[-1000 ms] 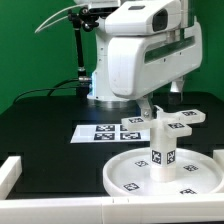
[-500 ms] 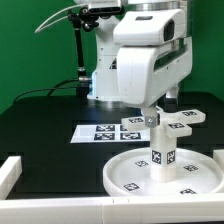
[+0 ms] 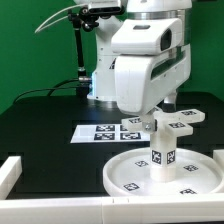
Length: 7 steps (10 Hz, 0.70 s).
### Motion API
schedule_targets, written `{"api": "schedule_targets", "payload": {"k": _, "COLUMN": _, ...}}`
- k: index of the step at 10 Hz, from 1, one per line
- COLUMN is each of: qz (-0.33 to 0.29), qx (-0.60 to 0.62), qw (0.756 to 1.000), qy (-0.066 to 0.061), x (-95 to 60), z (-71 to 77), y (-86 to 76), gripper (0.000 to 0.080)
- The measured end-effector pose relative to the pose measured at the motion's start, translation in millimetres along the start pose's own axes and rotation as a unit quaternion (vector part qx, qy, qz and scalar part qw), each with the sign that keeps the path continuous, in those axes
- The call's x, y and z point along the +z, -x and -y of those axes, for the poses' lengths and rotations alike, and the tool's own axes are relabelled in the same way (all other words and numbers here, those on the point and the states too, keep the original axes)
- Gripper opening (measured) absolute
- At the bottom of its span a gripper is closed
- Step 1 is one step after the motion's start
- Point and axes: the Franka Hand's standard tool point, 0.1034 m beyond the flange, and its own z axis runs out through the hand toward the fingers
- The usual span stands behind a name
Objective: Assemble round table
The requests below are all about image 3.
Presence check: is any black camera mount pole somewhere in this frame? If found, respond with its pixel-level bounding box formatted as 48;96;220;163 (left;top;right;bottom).
68;7;99;98

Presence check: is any white round table top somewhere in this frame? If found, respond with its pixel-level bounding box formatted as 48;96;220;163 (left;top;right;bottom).
103;148;224;197

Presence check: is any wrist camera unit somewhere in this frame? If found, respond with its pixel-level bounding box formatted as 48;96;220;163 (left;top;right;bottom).
111;18;183;55

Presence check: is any white curved cable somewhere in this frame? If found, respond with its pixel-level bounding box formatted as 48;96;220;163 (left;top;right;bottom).
34;3;84;34

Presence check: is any white marker tag plate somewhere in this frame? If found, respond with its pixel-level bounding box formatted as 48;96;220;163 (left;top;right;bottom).
71;124;150;143

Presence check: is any white cross-shaped table base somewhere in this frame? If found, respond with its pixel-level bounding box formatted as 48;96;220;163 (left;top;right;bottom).
121;109;205;137

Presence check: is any white fence block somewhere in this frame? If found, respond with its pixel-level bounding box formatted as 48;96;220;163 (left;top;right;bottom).
0;156;22;200
213;149;224;173

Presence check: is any white right fence block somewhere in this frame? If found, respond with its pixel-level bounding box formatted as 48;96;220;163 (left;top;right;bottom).
213;149;224;173

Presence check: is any white left fence block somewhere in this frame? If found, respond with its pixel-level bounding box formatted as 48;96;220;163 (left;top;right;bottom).
0;156;22;200

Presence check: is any white front fence bar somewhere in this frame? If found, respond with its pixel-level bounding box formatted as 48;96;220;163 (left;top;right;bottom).
0;193;224;224

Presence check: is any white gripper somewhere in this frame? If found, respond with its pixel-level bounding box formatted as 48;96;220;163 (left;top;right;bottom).
114;45;191;133

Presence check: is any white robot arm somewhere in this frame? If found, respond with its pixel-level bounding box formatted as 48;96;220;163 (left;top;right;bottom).
73;0;192;132

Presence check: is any black cable on table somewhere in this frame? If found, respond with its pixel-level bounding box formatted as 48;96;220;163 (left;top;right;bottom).
13;78;84;103

